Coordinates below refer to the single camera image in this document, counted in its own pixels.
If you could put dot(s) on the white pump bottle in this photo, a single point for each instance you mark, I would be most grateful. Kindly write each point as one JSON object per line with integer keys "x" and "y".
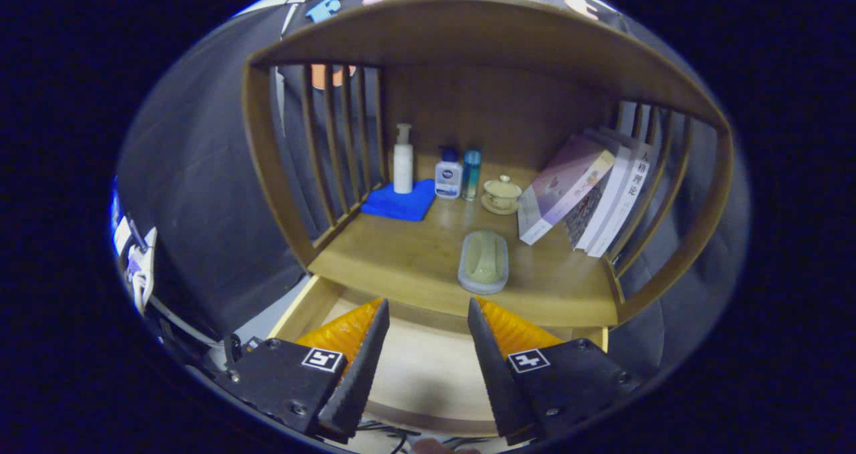
{"x": 403, "y": 166}

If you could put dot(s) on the wooden cabinet with slatted shelf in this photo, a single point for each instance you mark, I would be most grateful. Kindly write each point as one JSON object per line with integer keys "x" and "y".
{"x": 481, "y": 106}

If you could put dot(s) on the dark patterned book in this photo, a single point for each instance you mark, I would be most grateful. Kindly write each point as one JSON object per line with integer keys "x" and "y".
{"x": 585, "y": 216}

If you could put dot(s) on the black backdrop cloth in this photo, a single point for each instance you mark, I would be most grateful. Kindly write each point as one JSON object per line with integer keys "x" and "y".
{"x": 200, "y": 173}

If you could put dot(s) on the white lotion bottle blue cap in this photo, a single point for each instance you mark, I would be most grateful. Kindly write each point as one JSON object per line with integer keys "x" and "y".
{"x": 448, "y": 180}

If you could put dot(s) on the plain white book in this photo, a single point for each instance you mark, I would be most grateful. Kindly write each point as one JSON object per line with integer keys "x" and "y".
{"x": 612, "y": 200}

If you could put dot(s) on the white power strip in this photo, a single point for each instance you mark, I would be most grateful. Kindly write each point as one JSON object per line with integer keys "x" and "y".
{"x": 142, "y": 273}

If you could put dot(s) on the purple cover book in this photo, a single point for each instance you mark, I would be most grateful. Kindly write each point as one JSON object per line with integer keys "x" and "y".
{"x": 562, "y": 186}

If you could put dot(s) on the teal slim bottle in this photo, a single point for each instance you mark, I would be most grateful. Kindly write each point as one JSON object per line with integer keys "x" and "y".
{"x": 471, "y": 173}

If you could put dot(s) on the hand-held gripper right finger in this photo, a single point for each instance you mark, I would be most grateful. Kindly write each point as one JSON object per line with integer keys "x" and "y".
{"x": 495, "y": 374}

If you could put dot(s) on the black electronic box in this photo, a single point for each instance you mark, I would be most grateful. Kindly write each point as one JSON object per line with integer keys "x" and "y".
{"x": 234, "y": 350}

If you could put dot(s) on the blue white poster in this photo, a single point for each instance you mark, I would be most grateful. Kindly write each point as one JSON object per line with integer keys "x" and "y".
{"x": 120, "y": 220}

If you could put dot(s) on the white book with black characters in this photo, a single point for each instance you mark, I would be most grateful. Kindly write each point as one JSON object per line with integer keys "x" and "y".
{"x": 632, "y": 193}

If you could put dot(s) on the pale green soap grey dish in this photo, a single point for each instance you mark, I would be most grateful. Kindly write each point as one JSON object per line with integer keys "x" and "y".
{"x": 483, "y": 260}

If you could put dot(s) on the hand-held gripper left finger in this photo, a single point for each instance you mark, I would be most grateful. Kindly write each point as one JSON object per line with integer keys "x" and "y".
{"x": 364, "y": 367}

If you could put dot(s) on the blue folded cloth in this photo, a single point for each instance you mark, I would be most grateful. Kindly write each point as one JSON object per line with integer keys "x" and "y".
{"x": 398, "y": 203}

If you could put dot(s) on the beige lidded teacup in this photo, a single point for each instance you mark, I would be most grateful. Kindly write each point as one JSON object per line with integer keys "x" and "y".
{"x": 501, "y": 192}

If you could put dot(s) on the wooden countertop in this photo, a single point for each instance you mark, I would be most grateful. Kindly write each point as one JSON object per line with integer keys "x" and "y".
{"x": 414, "y": 260}

